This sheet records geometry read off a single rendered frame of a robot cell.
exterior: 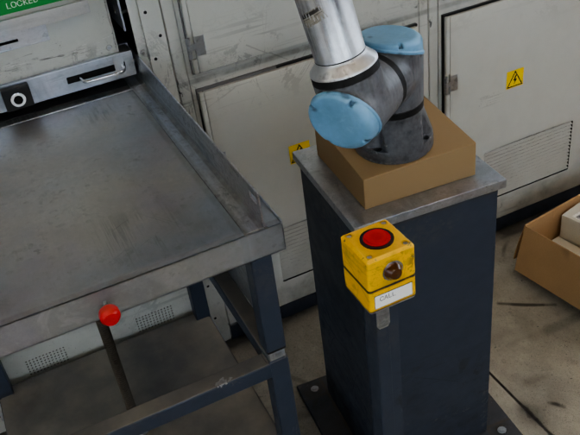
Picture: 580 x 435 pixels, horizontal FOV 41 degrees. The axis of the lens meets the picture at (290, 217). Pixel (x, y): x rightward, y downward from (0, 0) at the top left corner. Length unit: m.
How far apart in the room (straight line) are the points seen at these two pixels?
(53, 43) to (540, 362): 1.47
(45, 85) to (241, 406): 0.87
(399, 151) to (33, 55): 0.84
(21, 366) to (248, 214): 1.03
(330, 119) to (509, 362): 1.13
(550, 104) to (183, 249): 1.53
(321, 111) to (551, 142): 1.44
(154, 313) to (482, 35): 1.18
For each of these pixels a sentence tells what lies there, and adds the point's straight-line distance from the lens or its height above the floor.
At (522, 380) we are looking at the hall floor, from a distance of 2.17.
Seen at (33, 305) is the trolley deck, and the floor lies 0.85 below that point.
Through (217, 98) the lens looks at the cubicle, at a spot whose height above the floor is 0.77.
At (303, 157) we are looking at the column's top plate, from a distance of 1.63.
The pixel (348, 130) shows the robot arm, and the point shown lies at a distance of 1.27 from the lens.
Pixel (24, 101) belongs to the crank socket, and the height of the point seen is 0.89.
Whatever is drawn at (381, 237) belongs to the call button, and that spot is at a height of 0.91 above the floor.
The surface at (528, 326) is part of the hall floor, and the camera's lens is 2.31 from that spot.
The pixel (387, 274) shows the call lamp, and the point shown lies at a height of 0.87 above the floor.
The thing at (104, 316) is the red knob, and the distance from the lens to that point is 1.20.
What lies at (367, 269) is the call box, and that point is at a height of 0.89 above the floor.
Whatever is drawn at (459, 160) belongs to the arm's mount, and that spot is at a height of 0.79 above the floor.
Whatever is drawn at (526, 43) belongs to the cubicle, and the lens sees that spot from 2.36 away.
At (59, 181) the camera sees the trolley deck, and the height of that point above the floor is 0.85.
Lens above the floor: 1.58
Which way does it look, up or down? 35 degrees down
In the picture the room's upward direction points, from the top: 8 degrees counter-clockwise
